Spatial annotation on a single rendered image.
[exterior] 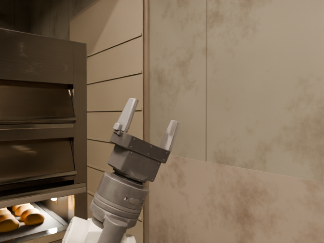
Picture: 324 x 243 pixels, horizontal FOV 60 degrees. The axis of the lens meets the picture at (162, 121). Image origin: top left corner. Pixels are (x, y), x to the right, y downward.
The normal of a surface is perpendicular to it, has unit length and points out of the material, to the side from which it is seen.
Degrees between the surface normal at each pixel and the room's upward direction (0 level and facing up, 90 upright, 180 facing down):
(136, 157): 97
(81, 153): 90
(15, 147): 70
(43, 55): 90
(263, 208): 90
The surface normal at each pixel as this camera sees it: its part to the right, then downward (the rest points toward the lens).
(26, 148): 0.61, -0.33
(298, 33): -0.79, 0.01
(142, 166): 0.60, 0.14
